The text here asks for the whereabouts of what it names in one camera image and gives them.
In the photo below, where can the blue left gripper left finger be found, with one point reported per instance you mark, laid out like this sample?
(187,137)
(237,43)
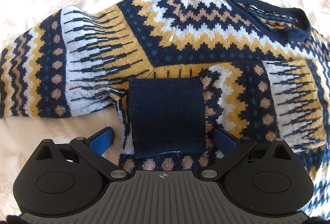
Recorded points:
(92,148)

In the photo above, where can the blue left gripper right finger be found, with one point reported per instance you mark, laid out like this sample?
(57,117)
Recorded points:
(234,150)

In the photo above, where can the navy yellow patterned knit sweater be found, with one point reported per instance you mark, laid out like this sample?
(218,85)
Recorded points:
(176,70)

